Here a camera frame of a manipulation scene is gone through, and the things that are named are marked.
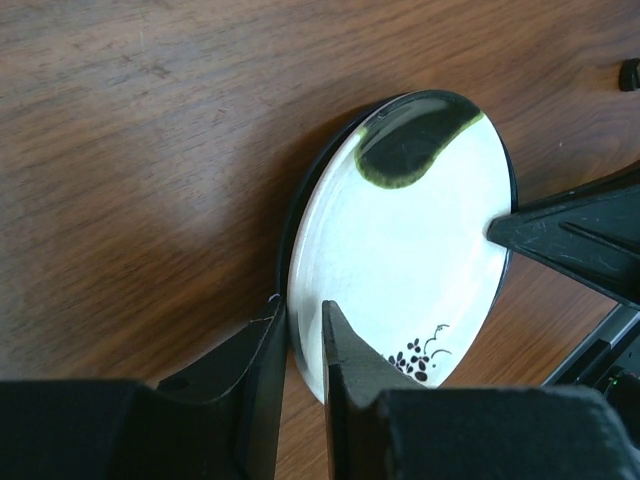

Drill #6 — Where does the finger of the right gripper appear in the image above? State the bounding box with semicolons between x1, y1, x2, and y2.
487;169;639;309

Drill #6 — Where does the cream plate black brushstroke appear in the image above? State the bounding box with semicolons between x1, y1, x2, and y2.
284;90;516;400

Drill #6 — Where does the aluminium rail frame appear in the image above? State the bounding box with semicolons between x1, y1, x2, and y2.
542;304;639;386

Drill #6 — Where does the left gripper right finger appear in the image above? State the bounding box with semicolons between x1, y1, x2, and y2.
322;300;420;479

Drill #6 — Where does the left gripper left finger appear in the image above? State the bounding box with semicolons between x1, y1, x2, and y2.
157;294;288;479

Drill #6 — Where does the steel dish rack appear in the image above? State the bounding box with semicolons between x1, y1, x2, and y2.
618;58;640;92

